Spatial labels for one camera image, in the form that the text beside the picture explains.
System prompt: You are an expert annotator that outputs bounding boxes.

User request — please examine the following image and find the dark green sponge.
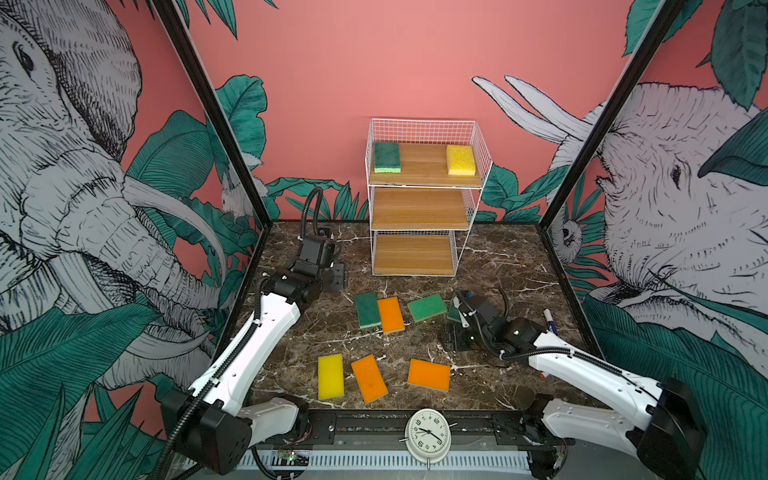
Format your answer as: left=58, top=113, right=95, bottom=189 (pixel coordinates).
left=373, top=142, right=402, bottom=173
left=355, top=292, right=381, bottom=329
left=446, top=298, right=463, bottom=323

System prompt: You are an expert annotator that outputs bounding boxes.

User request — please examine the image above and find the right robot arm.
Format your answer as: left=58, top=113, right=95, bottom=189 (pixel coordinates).
left=444, top=290, right=707, bottom=479

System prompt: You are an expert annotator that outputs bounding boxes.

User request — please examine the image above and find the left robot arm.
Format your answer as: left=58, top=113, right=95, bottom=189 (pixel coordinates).
left=149, top=187, right=348, bottom=479

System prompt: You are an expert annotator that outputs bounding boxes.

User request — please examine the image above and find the light green yellow sponge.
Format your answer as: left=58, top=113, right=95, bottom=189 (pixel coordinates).
left=408, top=294, right=448, bottom=322

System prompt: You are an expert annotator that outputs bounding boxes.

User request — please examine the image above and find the dark green sponge beside orange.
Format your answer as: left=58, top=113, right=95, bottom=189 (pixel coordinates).
left=355, top=292, right=381, bottom=329

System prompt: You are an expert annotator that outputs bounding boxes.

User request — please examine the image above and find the yellow sponge on table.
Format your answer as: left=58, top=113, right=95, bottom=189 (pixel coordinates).
left=317, top=354, right=345, bottom=400

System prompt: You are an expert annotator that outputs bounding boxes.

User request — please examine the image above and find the blue capped marker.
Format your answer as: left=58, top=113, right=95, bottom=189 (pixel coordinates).
left=543, top=309, right=558, bottom=335

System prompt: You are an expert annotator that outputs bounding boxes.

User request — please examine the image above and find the orange sponge tilted front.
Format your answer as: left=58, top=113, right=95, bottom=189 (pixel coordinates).
left=351, top=355, right=389, bottom=404

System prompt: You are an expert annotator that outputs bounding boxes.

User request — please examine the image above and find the white analog clock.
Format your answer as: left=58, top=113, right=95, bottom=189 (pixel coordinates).
left=400, top=408, right=456, bottom=470

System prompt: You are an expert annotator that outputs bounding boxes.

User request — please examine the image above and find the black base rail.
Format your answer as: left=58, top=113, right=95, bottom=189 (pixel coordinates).
left=251, top=407, right=655, bottom=480

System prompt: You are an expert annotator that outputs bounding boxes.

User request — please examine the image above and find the white slotted cable duct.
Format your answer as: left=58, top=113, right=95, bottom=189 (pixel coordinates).
left=259, top=450, right=531, bottom=475

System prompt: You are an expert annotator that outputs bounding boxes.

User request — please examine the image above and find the white wire wooden shelf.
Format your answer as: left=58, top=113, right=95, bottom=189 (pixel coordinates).
left=365, top=118, right=493, bottom=277

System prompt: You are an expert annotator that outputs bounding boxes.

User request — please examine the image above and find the black frame post left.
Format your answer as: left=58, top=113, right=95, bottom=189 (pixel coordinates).
left=151, top=0, right=272, bottom=229

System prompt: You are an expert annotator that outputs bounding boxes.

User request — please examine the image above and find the black frame post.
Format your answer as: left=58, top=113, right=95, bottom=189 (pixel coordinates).
left=151, top=0, right=272, bottom=229
left=537, top=0, right=686, bottom=232

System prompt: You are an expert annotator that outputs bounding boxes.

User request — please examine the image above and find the black frame post right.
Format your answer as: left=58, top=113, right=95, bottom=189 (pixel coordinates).
left=537, top=0, right=686, bottom=232

